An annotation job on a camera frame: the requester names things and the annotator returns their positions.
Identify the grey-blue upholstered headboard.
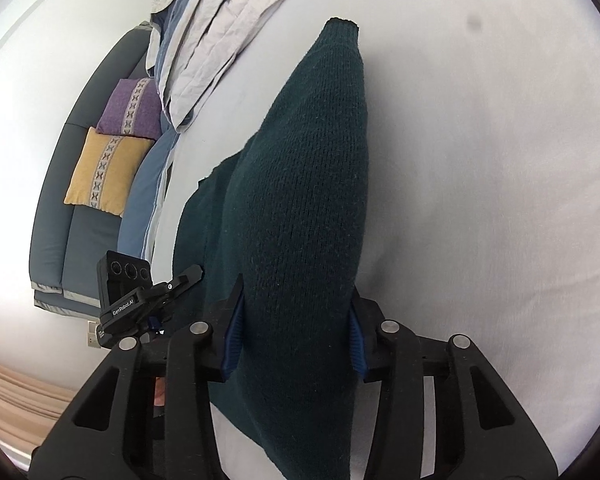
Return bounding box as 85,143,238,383
28,22,156,318

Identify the yellow cushion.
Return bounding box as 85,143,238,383
63,126,155,218

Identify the purple cushion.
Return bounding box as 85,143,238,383
96,77,163,141

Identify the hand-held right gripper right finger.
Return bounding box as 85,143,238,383
349,285,558,480

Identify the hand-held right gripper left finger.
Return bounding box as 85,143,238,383
27,272,246,480

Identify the folded grey and blue duvet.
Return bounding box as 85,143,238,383
145,0,306,133

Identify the beige curtain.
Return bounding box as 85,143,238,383
0,352,76,453

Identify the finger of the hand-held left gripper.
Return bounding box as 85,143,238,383
150,265,204,311

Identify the dark green knitted sweater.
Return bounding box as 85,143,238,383
171,17,371,480

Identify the blue pillow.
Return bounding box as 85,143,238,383
117,130,178,266

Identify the white bed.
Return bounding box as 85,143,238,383
150,0,600,480

